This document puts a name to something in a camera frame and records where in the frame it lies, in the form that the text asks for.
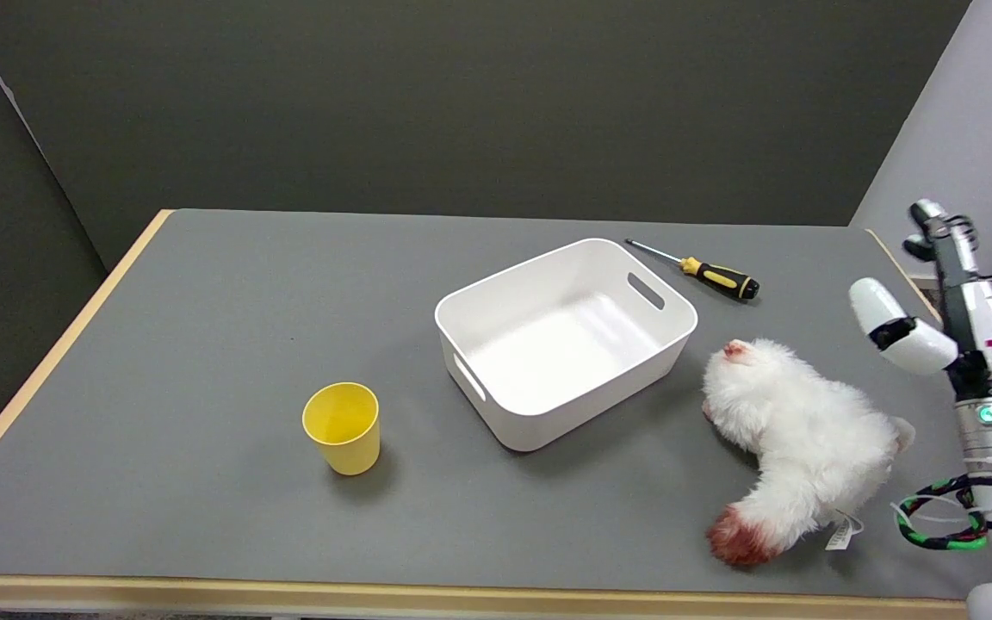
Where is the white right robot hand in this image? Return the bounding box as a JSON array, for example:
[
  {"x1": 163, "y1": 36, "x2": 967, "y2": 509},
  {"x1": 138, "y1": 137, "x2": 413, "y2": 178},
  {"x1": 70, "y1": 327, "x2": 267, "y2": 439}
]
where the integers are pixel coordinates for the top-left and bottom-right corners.
[{"x1": 849, "y1": 200, "x2": 992, "y2": 399}]

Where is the white fluffy plush toy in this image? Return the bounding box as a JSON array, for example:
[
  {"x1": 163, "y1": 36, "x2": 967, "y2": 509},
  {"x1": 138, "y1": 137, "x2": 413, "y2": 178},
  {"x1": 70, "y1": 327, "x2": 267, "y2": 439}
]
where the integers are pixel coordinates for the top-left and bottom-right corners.
[{"x1": 703, "y1": 338, "x2": 917, "y2": 568}]

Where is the white plastic storage bin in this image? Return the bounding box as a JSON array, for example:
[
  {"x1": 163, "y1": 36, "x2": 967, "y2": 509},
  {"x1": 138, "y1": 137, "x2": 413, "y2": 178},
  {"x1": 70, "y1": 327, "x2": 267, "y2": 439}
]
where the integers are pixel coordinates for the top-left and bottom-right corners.
[{"x1": 434, "y1": 238, "x2": 699, "y2": 453}]

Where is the yellow plastic cup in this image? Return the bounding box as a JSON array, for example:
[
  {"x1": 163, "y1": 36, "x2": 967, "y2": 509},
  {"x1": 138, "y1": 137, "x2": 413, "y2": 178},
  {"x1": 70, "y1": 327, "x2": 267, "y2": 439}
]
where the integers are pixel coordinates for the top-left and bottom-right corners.
[{"x1": 302, "y1": 382, "x2": 381, "y2": 477}]

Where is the thin white cable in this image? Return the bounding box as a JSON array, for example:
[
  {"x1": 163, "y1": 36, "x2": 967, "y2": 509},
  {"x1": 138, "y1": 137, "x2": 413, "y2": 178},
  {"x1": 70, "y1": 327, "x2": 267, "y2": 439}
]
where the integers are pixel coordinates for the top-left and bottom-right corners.
[{"x1": 891, "y1": 493, "x2": 979, "y2": 528}]

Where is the green black braided cable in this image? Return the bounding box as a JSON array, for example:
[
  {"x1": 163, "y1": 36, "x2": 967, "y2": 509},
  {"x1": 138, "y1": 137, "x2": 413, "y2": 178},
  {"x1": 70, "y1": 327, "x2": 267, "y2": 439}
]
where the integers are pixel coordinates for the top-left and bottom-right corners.
[{"x1": 895, "y1": 476, "x2": 989, "y2": 552}]

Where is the yellow black handled screwdriver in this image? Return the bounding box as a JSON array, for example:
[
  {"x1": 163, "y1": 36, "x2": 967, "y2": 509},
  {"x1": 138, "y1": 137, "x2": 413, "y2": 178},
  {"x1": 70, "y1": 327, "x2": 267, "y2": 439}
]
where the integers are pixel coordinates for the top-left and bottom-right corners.
[{"x1": 625, "y1": 239, "x2": 760, "y2": 301}]

